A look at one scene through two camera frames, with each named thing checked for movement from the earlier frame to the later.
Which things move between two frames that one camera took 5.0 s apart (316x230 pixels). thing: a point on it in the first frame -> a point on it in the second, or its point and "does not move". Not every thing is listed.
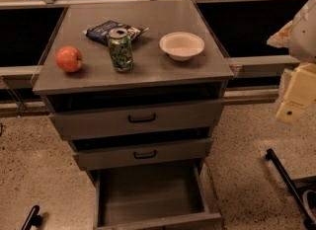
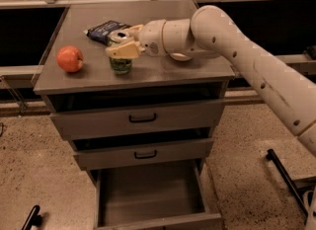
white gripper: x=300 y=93 -> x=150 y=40
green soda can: x=121 y=50 does not move
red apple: x=68 y=58 does not move
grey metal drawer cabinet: x=136 y=87 does not move
